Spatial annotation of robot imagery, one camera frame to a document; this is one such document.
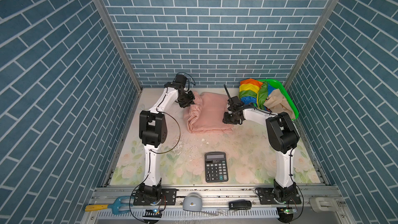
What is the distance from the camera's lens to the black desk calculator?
802 mm

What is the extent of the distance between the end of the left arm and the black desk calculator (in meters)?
0.31

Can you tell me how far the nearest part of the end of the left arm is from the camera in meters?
0.75
